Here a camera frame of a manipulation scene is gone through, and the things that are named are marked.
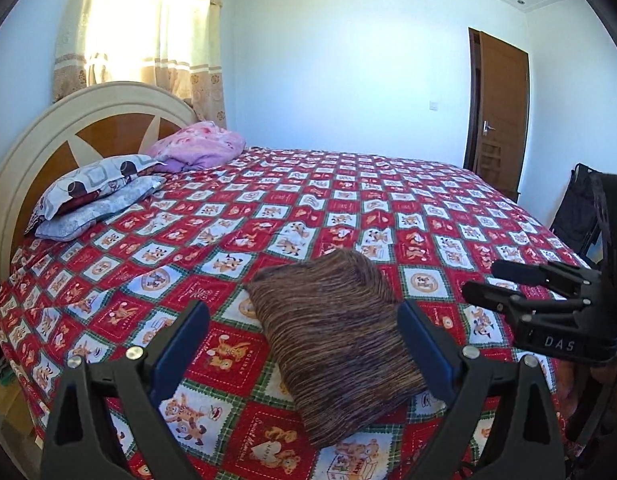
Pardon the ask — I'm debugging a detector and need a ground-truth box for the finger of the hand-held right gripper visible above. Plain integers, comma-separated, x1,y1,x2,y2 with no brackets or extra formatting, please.
491,259,602,302
461,281,597,331

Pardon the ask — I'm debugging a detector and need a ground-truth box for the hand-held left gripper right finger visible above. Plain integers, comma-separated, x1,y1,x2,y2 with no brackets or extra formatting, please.
397,301,569,480

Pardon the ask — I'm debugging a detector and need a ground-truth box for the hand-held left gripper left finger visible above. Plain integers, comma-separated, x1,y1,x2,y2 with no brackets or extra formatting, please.
41,301,212,480

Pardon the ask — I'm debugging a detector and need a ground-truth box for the brown knit sweater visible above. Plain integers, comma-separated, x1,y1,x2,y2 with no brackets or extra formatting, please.
244,249,428,448

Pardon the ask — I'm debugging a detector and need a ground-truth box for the black suitcase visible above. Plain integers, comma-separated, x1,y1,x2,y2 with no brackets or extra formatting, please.
549,162,604,266

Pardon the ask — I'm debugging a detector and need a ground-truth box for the red checked printed bedspread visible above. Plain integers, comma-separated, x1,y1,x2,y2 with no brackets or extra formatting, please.
0,146,594,480

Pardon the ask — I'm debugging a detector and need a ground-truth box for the brown wooden door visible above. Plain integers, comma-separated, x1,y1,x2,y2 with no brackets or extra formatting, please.
463,27,530,203

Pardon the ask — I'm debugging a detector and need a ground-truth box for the white patterned pillow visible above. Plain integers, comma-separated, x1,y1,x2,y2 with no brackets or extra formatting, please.
26,154,169,233

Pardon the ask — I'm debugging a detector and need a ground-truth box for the pink folded blanket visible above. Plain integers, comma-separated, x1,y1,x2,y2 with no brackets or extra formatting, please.
146,121,246,172

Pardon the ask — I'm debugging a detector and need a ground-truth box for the white wooden bed headboard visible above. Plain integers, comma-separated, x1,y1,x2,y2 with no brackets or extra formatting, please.
0,81,199,281

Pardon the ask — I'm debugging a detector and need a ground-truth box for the beige patterned curtain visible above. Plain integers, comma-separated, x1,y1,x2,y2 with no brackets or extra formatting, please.
52,0,226,128

